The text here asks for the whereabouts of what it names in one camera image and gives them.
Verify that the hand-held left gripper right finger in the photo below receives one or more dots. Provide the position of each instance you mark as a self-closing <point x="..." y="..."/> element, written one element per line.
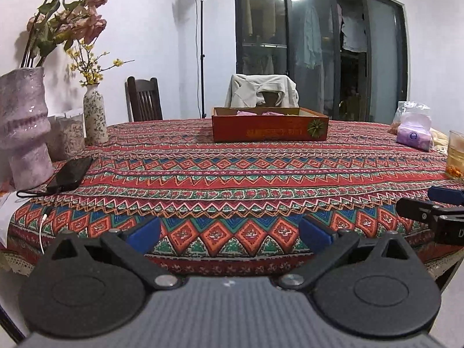
<point x="315" y="234"/>

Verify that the pink snack packet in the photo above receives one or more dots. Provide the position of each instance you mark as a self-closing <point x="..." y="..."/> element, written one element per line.
<point x="274" y="113"/>
<point x="248" y="113"/>

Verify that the clear plastic bag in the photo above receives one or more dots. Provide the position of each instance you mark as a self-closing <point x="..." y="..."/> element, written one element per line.
<point x="411" y="107"/>

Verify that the white paper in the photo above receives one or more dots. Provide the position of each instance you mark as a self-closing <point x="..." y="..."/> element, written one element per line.
<point x="5" y="217"/>

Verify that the pale yellow bag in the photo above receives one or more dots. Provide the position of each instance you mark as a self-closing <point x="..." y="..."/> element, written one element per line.
<point x="439" y="143"/>

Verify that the orange cardboard box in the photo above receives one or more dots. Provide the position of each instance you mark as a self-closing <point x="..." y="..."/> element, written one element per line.
<point x="268" y="128"/>

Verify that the black phone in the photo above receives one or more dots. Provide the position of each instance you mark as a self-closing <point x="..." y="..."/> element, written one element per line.
<point x="72" y="174"/>

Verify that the yellow flower branches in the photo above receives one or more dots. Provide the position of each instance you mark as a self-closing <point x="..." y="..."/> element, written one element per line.
<point x="90" y="70"/>

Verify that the purple ceramic vase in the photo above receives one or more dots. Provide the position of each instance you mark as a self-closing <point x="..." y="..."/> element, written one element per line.
<point x="25" y="127"/>

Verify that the dark wooden chair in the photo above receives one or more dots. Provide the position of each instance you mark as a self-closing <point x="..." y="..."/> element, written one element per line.
<point x="271" y="99"/>
<point x="145" y="99"/>

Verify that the floral ceramic vase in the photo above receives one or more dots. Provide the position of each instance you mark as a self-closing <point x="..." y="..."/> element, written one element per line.
<point x="95" y="116"/>

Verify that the glass cup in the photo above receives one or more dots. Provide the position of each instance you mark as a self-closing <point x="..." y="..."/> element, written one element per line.
<point x="456" y="156"/>

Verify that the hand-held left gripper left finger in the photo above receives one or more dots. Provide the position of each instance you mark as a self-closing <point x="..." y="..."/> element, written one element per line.
<point x="145" y="235"/>

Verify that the clear jar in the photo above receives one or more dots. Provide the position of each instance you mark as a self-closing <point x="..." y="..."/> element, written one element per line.
<point x="69" y="134"/>

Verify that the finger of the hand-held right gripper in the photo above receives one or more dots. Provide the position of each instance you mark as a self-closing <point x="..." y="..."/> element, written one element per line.
<point x="447" y="195"/>
<point x="417" y="210"/>

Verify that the white hanging garment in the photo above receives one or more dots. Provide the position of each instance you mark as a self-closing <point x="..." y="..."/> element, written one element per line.
<point x="353" y="32"/>

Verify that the glass sliding door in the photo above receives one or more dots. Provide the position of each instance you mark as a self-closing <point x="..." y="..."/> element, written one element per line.
<point x="315" y="43"/>

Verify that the chair with beige jacket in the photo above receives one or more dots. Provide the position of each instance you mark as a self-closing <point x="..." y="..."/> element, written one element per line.
<point x="246" y="89"/>

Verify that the purple tissue pack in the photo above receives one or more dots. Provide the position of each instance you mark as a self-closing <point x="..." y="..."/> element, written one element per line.
<point x="415" y="136"/>

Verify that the dried pink flowers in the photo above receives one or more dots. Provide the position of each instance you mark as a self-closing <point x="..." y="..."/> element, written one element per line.
<point x="90" y="18"/>

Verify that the red patterned tablecloth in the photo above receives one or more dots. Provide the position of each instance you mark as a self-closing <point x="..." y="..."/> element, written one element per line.
<point x="235" y="181"/>

